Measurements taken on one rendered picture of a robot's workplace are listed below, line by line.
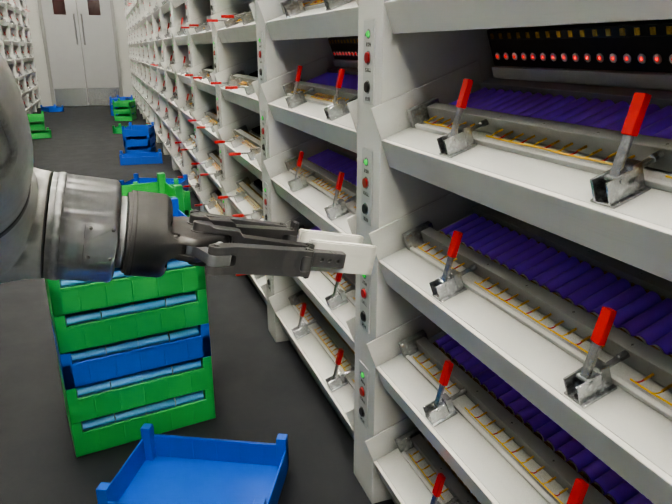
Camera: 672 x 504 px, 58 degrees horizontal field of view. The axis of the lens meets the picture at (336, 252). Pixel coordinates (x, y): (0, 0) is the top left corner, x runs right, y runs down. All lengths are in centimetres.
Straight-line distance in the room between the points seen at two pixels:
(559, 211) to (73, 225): 43
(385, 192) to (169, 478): 72
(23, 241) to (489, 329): 51
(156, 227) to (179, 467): 87
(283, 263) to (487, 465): 43
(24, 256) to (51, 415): 110
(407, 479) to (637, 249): 68
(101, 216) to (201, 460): 89
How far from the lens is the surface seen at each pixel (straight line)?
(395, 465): 114
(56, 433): 153
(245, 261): 52
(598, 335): 62
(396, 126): 94
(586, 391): 63
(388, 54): 93
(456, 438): 89
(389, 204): 96
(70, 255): 52
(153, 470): 134
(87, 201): 52
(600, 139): 65
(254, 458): 131
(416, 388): 98
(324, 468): 130
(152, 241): 52
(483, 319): 77
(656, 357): 64
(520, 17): 67
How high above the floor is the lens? 81
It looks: 19 degrees down
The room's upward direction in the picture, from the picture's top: straight up
